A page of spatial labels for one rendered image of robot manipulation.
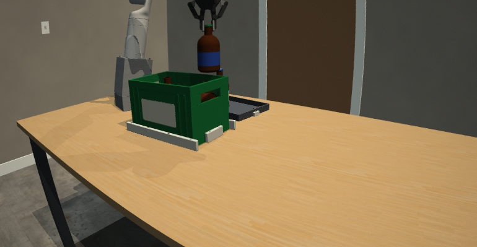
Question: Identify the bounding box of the green plastic crate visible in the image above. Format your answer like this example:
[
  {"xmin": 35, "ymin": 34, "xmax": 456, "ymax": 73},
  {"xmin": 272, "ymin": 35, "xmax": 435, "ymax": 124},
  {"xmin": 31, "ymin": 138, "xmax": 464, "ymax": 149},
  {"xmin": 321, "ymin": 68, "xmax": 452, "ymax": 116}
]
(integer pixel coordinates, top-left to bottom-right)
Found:
[{"xmin": 130, "ymin": 71, "xmax": 229, "ymax": 145}]

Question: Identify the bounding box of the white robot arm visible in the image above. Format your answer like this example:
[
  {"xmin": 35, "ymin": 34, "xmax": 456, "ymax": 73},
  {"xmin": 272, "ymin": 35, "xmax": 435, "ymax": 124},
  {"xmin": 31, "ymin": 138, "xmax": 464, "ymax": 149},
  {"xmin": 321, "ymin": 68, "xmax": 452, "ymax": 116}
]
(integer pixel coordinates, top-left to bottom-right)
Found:
[{"xmin": 124, "ymin": 0, "xmax": 152, "ymax": 59}]

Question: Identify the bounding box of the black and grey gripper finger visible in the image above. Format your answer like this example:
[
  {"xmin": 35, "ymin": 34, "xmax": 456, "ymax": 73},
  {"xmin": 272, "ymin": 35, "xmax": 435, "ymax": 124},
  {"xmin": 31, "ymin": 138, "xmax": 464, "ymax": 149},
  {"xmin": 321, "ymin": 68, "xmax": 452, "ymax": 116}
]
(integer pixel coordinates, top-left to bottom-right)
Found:
[
  {"xmin": 211, "ymin": 0, "xmax": 228, "ymax": 32},
  {"xmin": 188, "ymin": 0, "xmax": 206, "ymax": 32}
]

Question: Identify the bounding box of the brown bottle with blue label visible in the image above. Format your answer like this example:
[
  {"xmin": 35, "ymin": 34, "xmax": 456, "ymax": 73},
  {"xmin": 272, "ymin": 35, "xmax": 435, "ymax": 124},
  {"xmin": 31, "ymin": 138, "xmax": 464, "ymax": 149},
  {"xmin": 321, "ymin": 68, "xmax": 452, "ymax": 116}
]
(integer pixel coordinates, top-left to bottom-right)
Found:
[{"xmin": 197, "ymin": 25, "xmax": 220, "ymax": 73}]

